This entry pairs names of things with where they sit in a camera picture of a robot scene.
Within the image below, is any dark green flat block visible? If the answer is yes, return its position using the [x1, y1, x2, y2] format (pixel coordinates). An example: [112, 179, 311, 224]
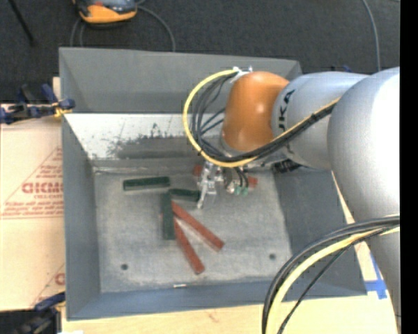
[122, 175, 171, 196]
[168, 187, 201, 204]
[160, 191, 176, 241]

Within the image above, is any red-brown flat block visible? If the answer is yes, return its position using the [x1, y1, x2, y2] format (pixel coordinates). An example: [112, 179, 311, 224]
[193, 164, 258, 189]
[170, 200, 226, 253]
[173, 218, 206, 276]

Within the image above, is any grey metal bin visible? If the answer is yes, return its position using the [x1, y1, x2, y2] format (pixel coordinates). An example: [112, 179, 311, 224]
[58, 46, 368, 321]

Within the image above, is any brown cardboard board, red print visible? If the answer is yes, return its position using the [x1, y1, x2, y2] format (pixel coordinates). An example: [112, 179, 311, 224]
[0, 112, 67, 313]

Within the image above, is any black cylinder on white bracket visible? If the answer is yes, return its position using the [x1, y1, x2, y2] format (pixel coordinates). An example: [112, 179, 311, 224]
[272, 161, 300, 173]

